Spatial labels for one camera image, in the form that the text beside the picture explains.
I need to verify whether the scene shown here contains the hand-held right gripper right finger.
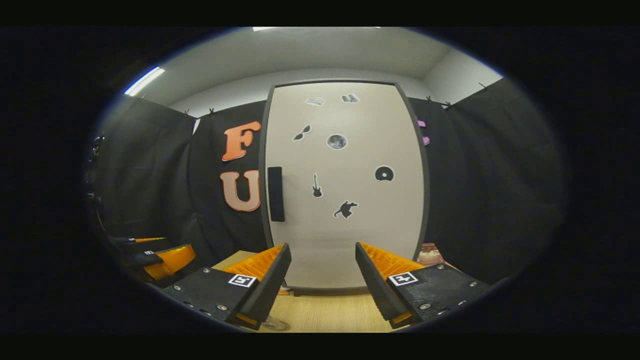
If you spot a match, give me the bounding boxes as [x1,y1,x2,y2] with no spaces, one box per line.
[355,242,492,329]

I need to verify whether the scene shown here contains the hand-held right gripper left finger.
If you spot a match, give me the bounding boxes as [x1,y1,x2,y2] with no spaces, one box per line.
[162,243,292,331]

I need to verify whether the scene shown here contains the white cabinet door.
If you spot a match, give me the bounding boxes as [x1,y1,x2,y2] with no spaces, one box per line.
[265,82,426,290]

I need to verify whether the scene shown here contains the grey cabinet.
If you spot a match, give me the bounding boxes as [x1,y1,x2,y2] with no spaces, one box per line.
[258,78,432,297]

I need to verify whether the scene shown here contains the small flat packet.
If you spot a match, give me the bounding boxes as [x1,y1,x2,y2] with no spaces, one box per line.
[416,243,446,267]

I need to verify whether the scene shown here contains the black backdrop cloth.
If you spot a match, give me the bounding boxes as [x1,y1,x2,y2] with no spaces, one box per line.
[90,77,566,287]

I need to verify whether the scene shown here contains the ceiling light strip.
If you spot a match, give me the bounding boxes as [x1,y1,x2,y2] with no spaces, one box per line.
[123,66,166,97]

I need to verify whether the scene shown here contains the black door handle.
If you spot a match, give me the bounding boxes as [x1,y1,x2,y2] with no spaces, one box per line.
[267,166,286,223]

